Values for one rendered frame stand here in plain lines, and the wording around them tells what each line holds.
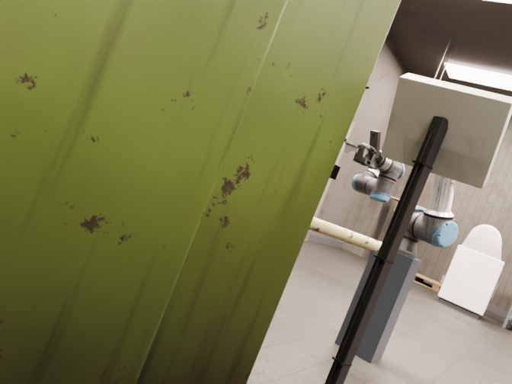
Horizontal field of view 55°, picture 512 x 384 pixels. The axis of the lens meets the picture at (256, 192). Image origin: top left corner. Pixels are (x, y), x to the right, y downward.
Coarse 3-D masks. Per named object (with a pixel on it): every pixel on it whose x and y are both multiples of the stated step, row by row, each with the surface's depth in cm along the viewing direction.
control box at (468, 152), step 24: (408, 96) 155; (432, 96) 151; (456, 96) 147; (480, 96) 143; (504, 96) 145; (408, 120) 158; (456, 120) 149; (480, 120) 146; (504, 120) 142; (384, 144) 166; (408, 144) 161; (456, 144) 152; (480, 144) 148; (456, 168) 154; (480, 168) 150
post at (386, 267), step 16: (432, 128) 152; (432, 144) 150; (416, 160) 153; (432, 160) 151; (416, 176) 151; (416, 192) 151; (400, 224) 151; (384, 240) 153; (400, 240) 152; (384, 256) 152; (384, 272) 152; (368, 304) 152; (368, 320) 153; (352, 336) 152; (352, 352) 153; (336, 368) 154
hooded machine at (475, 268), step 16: (480, 240) 699; (496, 240) 689; (464, 256) 702; (480, 256) 692; (496, 256) 686; (448, 272) 708; (464, 272) 698; (480, 272) 689; (496, 272) 680; (448, 288) 705; (464, 288) 695; (480, 288) 686; (496, 288) 684; (448, 304) 705; (464, 304) 692; (480, 304) 683
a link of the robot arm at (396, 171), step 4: (392, 160) 226; (392, 164) 226; (396, 164) 228; (400, 164) 230; (388, 168) 226; (392, 168) 227; (396, 168) 228; (400, 168) 230; (404, 168) 231; (380, 172) 232; (384, 172) 228; (388, 172) 228; (392, 172) 228; (396, 172) 229; (400, 172) 230; (404, 172) 232; (388, 176) 228; (392, 176) 228; (396, 176) 229; (400, 176) 232; (396, 180) 231
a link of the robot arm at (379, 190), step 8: (384, 176) 229; (368, 184) 236; (376, 184) 231; (384, 184) 229; (392, 184) 229; (368, 192) 236; (376, 192) 230; (384, 192) 229; (376, 200) 235; (384, 200) 230
